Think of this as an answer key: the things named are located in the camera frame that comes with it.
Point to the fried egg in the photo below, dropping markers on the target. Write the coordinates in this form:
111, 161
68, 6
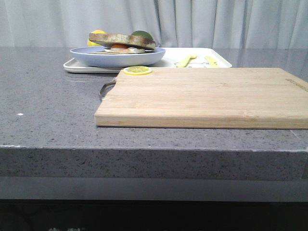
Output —
124, 49

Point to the green lime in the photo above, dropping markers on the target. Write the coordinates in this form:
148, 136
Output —
142, 33

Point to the left yellow lemon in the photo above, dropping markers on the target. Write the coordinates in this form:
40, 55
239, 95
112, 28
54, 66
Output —
98, 31

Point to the metal cutting board handle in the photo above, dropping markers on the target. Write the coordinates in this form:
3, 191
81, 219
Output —
106, 88

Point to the bread slice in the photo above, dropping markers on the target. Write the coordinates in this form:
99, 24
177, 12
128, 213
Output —
108, 40
104, 52

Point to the yellow plastic knife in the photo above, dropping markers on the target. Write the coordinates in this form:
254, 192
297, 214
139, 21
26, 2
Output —
212, 62

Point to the yellow plastic fork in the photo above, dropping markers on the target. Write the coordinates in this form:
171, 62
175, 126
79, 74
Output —
184, 62

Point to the wooden cutting board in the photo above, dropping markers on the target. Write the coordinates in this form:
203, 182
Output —
265, 98

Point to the grey curtain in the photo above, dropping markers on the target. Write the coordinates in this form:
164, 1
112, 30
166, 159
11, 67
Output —
250, 24

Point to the lemon slice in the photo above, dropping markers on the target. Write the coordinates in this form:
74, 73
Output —
137, 70

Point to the light blue round plate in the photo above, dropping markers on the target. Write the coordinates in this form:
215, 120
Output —
91, 56

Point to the cream bear tray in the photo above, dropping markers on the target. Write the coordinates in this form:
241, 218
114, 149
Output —
171, 57

